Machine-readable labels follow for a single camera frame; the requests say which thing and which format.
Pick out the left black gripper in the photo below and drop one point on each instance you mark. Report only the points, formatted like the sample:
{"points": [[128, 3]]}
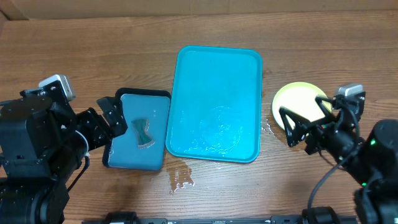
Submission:
{"points": [[104, 135]]}

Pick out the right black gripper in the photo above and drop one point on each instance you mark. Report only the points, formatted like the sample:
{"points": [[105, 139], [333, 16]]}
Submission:
{"points": [[299, 121]]}

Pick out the yellow plate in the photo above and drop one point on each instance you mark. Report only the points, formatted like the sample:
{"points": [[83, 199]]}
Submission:
{"points": [[298, 97]]}

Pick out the green and yellow sponge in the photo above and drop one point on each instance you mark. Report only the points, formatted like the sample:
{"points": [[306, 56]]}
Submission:
{"points": [[140, 127]]}

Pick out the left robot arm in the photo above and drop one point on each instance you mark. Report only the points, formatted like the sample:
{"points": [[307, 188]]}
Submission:
{"points": [[43, 142]]}

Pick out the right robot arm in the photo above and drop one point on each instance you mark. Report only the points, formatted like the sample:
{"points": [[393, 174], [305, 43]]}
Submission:
{"points": [[372, 162]]}

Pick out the small black water tray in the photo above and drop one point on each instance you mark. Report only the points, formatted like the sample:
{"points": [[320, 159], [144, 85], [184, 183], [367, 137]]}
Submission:
{"points": [[123, 152]]}

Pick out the large teal serving tray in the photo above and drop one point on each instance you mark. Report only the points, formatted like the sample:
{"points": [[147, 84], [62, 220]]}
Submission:
{"points": [[215, 110]]}

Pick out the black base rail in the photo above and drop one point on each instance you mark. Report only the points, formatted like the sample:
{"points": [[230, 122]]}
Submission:
{"points": [[132, 218]]}

